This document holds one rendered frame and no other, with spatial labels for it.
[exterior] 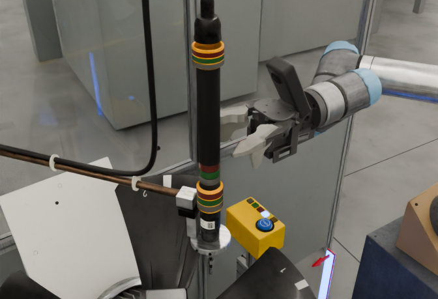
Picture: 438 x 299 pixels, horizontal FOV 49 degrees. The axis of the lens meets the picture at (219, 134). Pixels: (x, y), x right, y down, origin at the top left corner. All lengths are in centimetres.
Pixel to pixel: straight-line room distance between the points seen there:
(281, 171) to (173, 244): 121
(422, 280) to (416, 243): 10
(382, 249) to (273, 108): 83
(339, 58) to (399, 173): 256
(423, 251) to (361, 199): 180
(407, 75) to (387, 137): 290
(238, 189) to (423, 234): 83
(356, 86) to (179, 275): 49
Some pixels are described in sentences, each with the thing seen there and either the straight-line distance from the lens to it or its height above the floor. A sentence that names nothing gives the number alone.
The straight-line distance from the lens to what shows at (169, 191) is 81.
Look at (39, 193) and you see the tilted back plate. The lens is 117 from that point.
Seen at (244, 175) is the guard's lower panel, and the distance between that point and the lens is 197.
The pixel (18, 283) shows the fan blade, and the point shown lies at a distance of 88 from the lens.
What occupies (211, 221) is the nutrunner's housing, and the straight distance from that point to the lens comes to 80.
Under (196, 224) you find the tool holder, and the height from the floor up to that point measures 148.
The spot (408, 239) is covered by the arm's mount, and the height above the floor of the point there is 105.
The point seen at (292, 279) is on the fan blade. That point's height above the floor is 117.
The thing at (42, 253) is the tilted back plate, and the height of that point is 125.
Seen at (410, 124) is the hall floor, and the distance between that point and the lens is 415.
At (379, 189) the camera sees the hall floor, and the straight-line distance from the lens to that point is 337.
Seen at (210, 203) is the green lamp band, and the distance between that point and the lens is 77.
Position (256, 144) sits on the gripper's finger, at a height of 165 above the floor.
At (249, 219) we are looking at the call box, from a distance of 143.
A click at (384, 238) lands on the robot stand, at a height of 100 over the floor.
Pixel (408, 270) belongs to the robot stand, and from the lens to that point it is 149.
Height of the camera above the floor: 205
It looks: 33 degrees down
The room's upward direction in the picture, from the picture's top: straight up
